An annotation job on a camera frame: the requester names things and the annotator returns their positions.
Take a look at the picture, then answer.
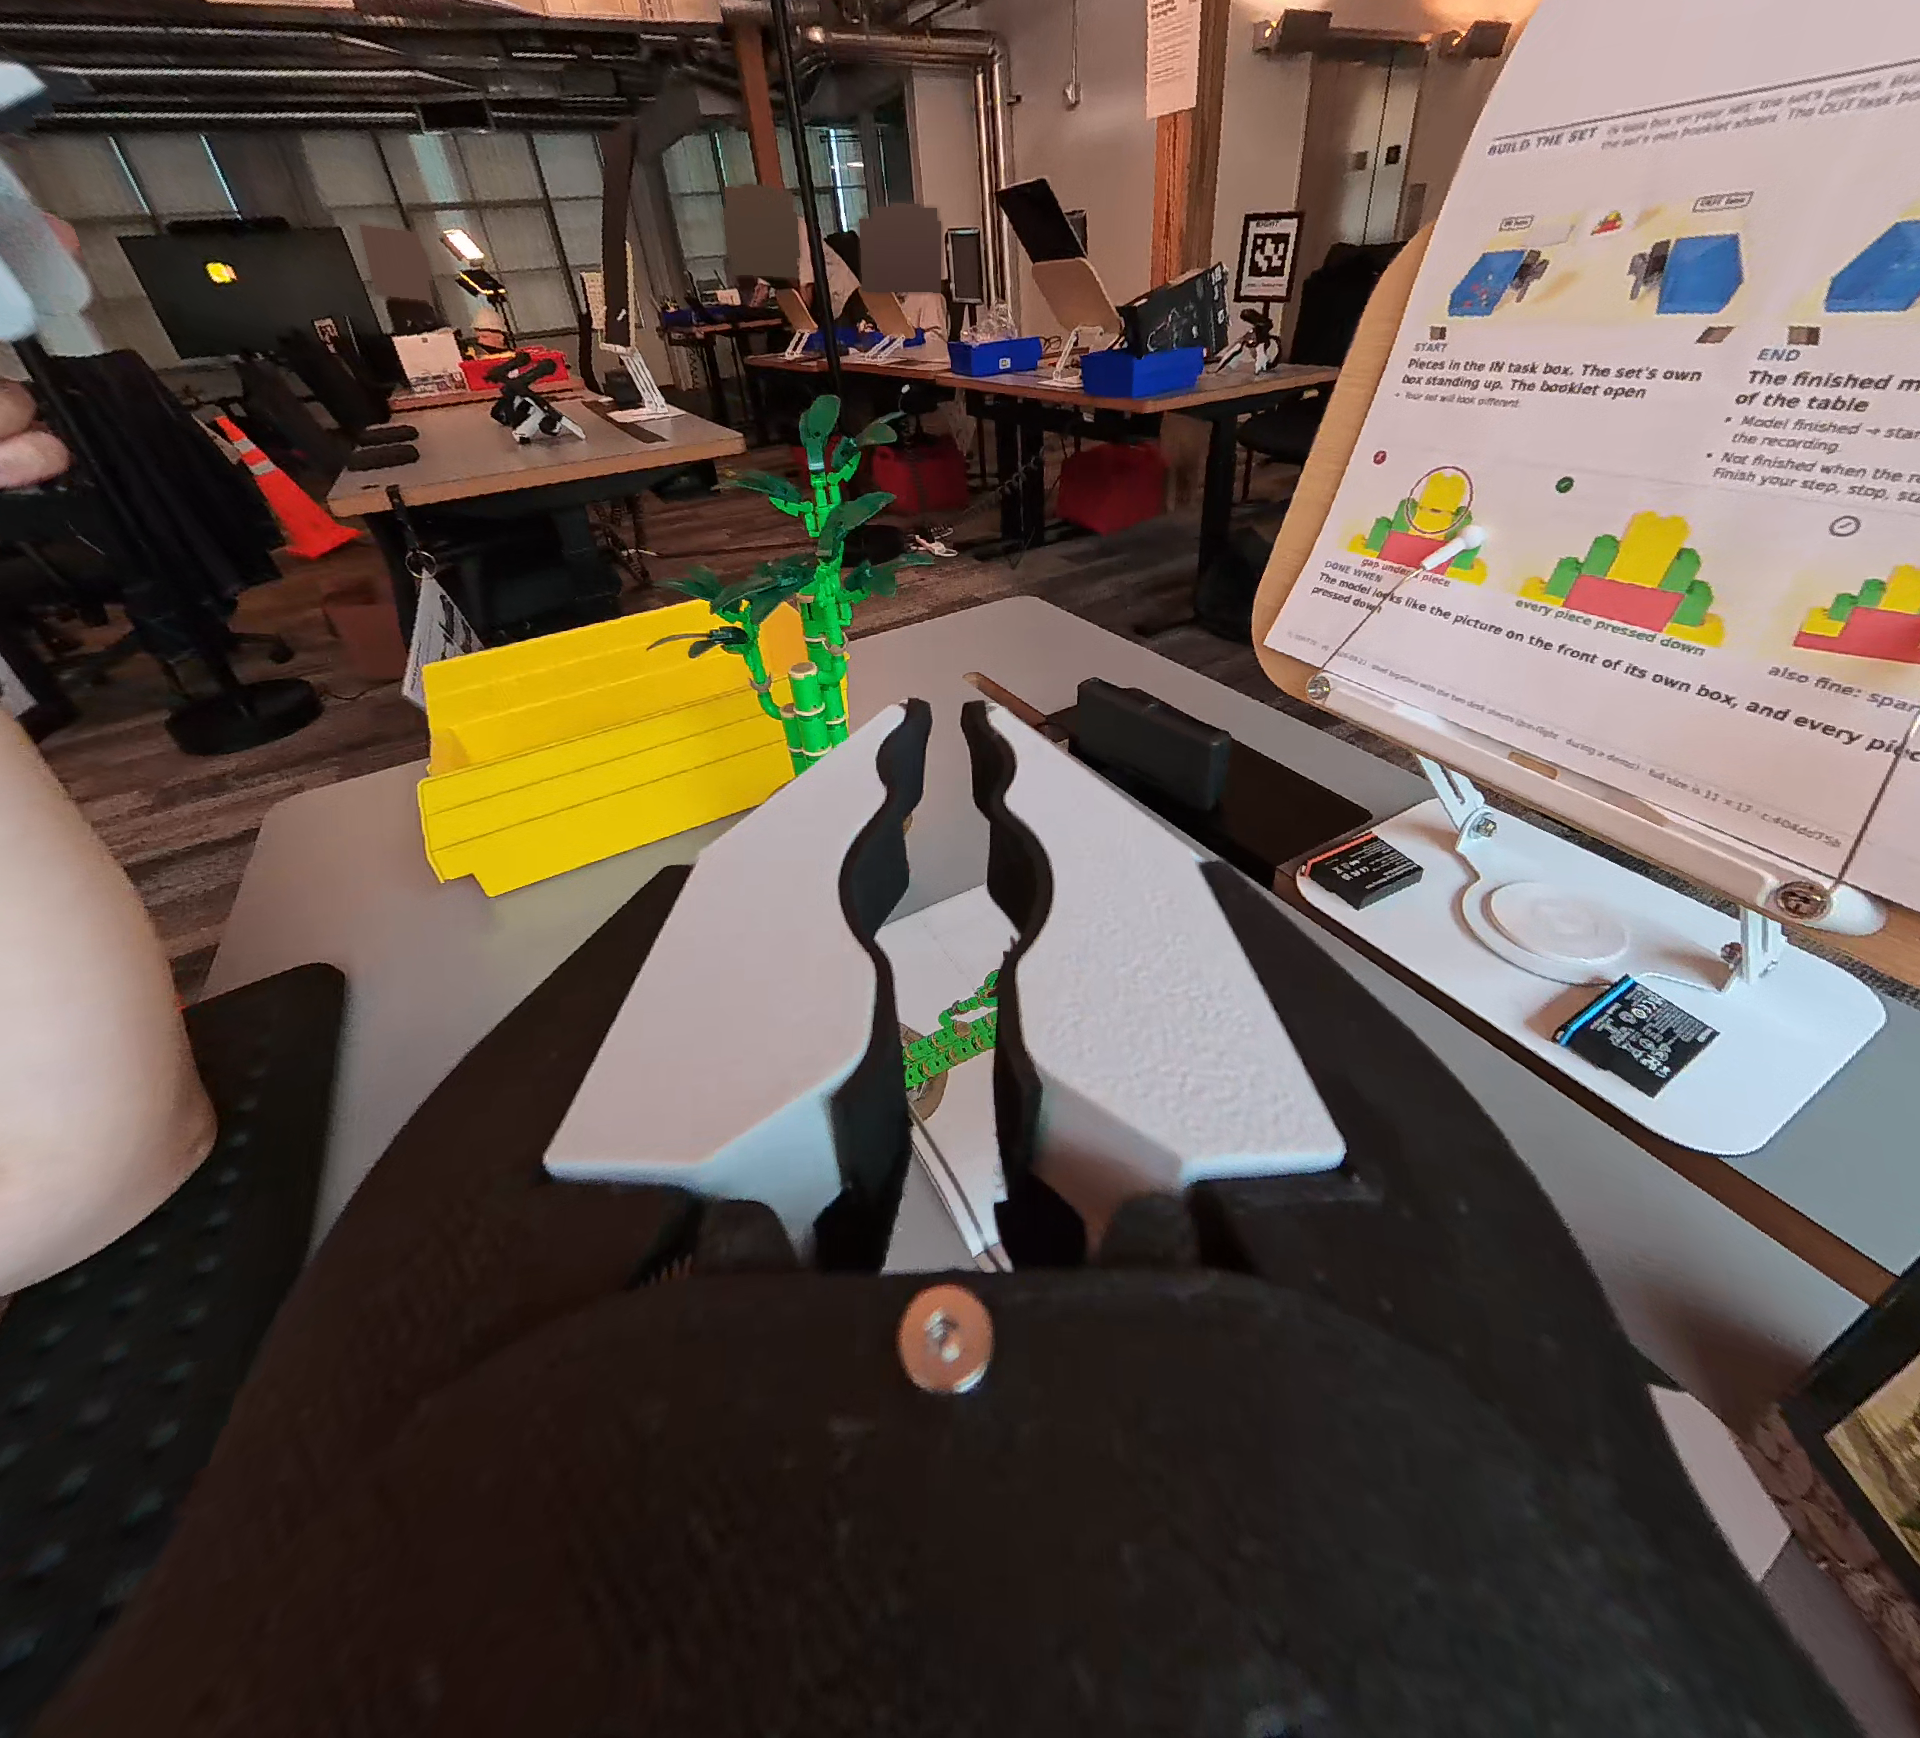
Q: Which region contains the yellow plastic bin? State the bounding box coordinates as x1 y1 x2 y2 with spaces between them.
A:
416 599 849 899

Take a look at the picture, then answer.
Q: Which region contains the black monitor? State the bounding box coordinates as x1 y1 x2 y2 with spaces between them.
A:
121 226 376 363

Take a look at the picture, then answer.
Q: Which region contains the black rectangular box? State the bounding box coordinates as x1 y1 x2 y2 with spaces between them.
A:
1071 677 1235 818

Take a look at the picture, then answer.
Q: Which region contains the black office chair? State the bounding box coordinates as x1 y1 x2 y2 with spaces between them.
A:
0 343 324 758

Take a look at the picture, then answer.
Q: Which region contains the red plastic bin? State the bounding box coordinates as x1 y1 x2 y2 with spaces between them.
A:
1058 440 1170 537
870 440 969 516

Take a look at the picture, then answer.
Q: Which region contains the printed task instruction sheet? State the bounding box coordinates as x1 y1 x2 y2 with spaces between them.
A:
1263 0 1920 915

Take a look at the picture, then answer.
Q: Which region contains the long wooden table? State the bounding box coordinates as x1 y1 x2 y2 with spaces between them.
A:
745 350 1339 423

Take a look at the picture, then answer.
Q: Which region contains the black perforated mat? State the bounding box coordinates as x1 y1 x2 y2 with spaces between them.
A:
0 966 347 1738

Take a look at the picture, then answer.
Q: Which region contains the black battery red label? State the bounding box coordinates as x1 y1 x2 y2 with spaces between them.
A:
1298 833 1424 909

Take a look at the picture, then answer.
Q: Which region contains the white document stand base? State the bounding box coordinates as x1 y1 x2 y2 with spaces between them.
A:
1294 749 1890 1158

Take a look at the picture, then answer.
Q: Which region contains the black battery blue label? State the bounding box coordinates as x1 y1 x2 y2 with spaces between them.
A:
1551 973 1722 1100

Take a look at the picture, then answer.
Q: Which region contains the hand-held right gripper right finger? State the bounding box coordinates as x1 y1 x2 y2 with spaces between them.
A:
960 702 1348 1271

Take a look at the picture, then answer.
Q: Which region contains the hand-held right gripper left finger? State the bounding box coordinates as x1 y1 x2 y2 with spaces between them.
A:
543 702 936 1271

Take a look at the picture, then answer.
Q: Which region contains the green lego bamboo model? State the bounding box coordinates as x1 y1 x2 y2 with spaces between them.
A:
649 394 939 774

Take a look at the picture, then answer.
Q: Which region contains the white paper notice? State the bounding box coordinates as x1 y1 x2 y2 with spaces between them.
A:
1147 0 1205 120

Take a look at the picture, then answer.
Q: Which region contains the person's left forearm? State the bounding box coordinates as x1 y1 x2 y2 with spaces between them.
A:
0 712 219 1297

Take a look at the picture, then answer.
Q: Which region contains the person's left hand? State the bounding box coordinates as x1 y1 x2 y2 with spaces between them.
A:
0 383 72 491

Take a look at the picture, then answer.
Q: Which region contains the wooden document board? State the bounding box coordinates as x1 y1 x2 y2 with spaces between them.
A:
1249 0 1920 989

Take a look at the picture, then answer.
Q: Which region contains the white lego instruction booklet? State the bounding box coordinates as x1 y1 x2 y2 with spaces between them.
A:
874 886 1037 1271

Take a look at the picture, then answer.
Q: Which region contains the white hanging tag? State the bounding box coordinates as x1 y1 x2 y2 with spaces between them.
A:
402 569 482 714

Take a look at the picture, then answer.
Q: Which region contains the black lego set box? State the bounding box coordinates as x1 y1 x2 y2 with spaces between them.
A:
1747 1258 1920 1606

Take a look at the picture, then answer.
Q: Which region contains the orange traffic cone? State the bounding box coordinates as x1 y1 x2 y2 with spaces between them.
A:
211 413 362 564

